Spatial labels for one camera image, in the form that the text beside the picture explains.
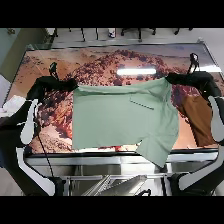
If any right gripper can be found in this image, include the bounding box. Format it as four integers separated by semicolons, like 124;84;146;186
165;72;188;87

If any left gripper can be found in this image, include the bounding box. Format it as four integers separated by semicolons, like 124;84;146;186
54;77;80;93

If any pale green shirt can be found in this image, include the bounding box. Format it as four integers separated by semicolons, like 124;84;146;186
71;76;181;169

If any brown garment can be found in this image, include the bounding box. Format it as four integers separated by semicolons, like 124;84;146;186
176;95;218;148

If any white garment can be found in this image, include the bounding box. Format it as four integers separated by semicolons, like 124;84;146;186
0;94;28;119

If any black office chair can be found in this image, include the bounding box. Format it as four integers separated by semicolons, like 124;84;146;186
120;27;157;41

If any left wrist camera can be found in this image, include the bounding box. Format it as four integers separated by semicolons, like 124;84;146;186
48;61;60;81

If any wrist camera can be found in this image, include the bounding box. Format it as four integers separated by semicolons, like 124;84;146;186
48;61;60;81
186;52;201;75

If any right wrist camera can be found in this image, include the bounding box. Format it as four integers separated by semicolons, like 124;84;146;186
186;52;201;75

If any black cable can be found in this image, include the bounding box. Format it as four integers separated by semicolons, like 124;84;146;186
35;124;55;179

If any silver frame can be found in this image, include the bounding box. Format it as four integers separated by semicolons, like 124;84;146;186
19;148;224;197

